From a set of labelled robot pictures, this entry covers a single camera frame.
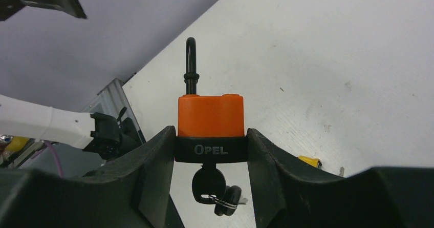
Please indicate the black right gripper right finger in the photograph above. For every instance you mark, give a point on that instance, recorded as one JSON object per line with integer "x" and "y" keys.
{"x": 287, "y": 192}

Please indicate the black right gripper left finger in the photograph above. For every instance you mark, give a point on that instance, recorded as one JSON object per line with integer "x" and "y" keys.
{"x": 131, "y": 191}

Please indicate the yellow padlock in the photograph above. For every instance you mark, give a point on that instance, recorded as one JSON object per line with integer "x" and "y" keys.
{"x": 315, "y": 162}

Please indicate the black head keys bunch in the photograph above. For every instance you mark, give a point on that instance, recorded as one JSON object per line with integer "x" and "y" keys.
{"x": 209, "y": 187}

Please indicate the orange black padlock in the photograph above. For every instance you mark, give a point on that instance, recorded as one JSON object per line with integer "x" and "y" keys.
{"x": 211, "y": 129}

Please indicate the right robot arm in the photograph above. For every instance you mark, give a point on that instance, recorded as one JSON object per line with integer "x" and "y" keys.
{"x": 91, "y": 132}

